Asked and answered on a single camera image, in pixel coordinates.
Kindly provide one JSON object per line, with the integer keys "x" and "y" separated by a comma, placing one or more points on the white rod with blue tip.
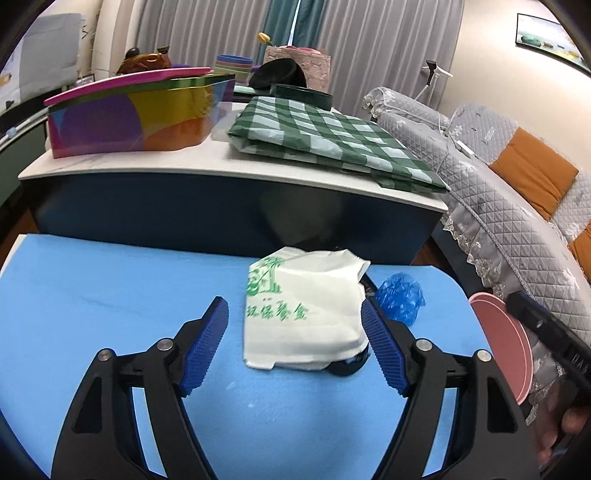
{"x": 18, "y": 129}

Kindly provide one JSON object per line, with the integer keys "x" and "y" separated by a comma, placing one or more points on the yellow artificial flower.
{"x": 264, "y": 38}

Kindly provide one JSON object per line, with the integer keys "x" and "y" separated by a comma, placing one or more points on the white standing air conditioner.
{"x": 115, "y": 32}

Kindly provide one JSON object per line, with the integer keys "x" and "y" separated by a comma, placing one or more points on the orange cushion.
{"x": 533, "y": 175}
{"x": 582, "y": 251}

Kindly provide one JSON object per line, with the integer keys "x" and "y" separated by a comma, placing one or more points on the blue plastic bag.
{"x": 399, "y": 297}

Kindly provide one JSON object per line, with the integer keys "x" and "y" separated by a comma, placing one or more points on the person's right hand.
{"x": 575, "y": 420}

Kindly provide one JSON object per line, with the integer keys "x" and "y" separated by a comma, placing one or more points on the pink plate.
{"x": 498, "y": 341}

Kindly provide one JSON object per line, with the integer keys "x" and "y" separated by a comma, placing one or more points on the white power adapter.
{"x": 463, "y": 148}

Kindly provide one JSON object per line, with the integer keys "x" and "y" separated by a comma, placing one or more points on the black hat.
{"x": 277, "y": 74}

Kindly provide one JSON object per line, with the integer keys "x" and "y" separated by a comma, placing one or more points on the grey curtain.
{"x": 392, "y": 41}

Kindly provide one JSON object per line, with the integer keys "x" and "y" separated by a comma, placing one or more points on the brown glossy ornament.
{"x": 143, "y": 62}

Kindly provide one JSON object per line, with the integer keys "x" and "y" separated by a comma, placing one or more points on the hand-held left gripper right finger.
{"x": 381, "y": 346}

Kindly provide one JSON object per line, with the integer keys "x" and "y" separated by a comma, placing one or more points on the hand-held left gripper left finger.
{"x": 205, "y": 346}

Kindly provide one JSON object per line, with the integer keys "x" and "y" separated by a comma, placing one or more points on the blue foam mat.
{"x": 115, "y": 286}

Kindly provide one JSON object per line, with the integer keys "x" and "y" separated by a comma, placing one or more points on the sofa with grey quilted cover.
{"x": 498, "y": 221}

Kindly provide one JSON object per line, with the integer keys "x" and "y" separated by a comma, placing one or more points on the dark green tray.
{"x": 304, "y": 96}

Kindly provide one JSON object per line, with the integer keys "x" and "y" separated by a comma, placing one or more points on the colourful box with pink lid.
{"x": 138, "y": 115}

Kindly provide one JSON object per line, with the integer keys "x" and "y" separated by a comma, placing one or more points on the dark television stand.
{"x": 18, "y": 166}

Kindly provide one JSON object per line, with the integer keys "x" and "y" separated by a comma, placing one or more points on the green checked cloth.
{"x": 332, "y": 138}

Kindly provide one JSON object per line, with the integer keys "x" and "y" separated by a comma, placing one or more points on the white paper bag green print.
{"x": 300, "y": 314}

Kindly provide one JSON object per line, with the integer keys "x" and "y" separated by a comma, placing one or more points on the framed wall picture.
{"x": 551, "y": 39}

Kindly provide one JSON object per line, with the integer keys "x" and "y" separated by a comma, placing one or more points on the television with grey cover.
{"x": 41, "y": 60}

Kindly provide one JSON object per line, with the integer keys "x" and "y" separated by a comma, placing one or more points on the grey quilted cushion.
{"x": 482, "y": 129}

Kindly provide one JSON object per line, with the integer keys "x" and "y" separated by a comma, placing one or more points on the pink lace basket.
{"x": 314, "y": 67}

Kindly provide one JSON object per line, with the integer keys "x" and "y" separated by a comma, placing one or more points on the white top coffee table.
{"x": 184, "y": 217}

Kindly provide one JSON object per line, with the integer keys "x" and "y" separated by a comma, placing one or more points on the teal curtain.
{"x": 295, "y": 23}

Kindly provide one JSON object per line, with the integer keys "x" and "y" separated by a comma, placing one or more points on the white phone stand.
{"x": 434, "y": 74}

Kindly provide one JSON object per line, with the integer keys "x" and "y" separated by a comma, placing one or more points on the stack of coloured bowls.
{"x": 233, "y": 67}

